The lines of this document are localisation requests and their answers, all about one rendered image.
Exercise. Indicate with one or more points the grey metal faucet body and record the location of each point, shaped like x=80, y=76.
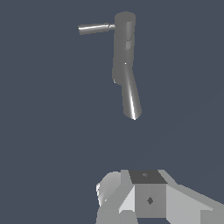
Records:
x=124, y=58

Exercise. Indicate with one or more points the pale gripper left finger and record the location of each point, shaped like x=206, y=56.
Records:
x=112, y=189

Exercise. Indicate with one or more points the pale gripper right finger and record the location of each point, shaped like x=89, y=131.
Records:
x=180, y=204

